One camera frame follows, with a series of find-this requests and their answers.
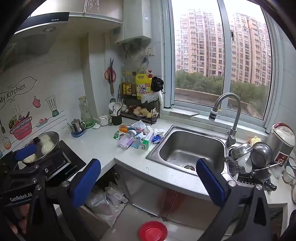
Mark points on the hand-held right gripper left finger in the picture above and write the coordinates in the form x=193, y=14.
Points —
x=86, y=183

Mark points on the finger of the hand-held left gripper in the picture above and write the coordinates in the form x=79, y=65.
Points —
x=25, y=153
x=32, y=173

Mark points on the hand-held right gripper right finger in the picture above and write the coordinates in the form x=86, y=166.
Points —
x=210, y=183

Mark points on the small green carton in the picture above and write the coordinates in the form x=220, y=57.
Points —
x=116, y=134

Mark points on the clear purple plastic bottle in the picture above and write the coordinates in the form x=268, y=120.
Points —
x=126, y=141

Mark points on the orange snack packet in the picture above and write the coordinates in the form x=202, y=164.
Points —
x=123, y=128

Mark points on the blue tissue packet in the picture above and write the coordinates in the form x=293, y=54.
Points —
x=157, y=139

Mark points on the pink plastic wrapper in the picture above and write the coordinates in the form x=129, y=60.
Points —
x=137, y=131

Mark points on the green and white box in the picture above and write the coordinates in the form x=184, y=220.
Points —
x=147, y=140

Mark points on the red plastic bin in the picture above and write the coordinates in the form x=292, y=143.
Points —
x=152, y=231

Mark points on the silver white pouch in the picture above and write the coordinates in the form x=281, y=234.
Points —
x=138, y=124

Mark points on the person's left hand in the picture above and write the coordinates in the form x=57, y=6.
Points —
x=17, y=226

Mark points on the pan with glass lid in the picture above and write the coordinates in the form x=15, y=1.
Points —
x=44, y=143

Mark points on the black gas stove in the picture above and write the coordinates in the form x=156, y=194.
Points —
x=69, y=162

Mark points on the crumpled clear plastic bags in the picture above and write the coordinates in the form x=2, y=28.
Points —
x=106, y=201

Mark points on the steel wool scrubber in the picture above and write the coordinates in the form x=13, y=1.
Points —
x=231, y=161

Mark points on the steel cabinet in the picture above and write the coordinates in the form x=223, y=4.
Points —
x=185, y=206

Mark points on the steel dish rack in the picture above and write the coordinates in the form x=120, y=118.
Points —
x=245, y=179

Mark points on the white bowl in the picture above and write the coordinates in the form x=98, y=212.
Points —
x=246, y=163

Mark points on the stainless steel sink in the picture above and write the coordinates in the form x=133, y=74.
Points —
x=185, y=148

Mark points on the steel bowl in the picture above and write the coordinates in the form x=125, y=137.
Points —
x=240, y=150

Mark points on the kitchen cleaver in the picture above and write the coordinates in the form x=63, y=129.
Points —
x=266, y=179

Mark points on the small white lid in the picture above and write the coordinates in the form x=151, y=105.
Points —
x=96, y=126

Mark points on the green plastic dish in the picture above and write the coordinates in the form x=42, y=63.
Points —
x=91, y=125

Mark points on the small steel teapot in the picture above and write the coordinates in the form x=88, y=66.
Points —
x=77, y=125

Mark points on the steel pan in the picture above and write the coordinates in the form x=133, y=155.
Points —
x=261, y=154

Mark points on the yellow cloth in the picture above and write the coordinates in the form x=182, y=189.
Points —
x=254, y=139

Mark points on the steel gooseneck faucet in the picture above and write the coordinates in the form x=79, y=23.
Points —
x=234, y=125

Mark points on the white mug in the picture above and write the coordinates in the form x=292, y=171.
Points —
x=104, y=120

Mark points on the glass carafe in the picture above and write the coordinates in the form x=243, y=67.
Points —
x=85, y=111

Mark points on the white tile piece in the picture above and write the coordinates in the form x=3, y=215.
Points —
x=182, y=113

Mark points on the stack of rimmed bowls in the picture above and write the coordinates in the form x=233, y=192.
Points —
x=290, y=171

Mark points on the white serving spoons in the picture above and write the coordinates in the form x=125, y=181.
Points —
x=115, y=107

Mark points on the white rice cooker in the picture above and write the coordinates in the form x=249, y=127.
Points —
x=281, y=141

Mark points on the garlic bulb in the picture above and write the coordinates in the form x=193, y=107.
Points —
x=124, y=107

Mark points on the ginger root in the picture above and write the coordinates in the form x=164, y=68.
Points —
x=141, y=111

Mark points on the yellow label oil bottle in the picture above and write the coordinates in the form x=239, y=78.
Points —
x=124, y=87
x=128, y=87

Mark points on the large white plastic bag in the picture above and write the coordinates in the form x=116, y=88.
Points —
x=151, y=97

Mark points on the dark sauce bottle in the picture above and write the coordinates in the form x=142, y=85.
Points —
x=134, y=85

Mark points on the yellow detergent jug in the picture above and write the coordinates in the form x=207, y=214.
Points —
x=143, y=88

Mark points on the black plastic bag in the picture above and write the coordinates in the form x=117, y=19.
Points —
x=157, y=83

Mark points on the black range hood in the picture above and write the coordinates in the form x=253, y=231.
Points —
x=34, y=34

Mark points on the white framed window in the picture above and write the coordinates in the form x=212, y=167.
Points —
x=225, y=58

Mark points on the hanging clear plastic bags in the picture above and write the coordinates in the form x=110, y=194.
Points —
x=138, y=58

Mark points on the white water heater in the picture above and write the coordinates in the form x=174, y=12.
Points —
x=136, y=20

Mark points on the kitchen wall sticker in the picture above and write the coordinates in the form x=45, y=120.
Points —
x=20, y=132

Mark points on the white wall outlet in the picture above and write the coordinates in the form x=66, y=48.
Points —
x=151, y=51

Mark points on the wall cabinet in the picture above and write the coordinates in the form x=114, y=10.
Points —
x=101, y=9

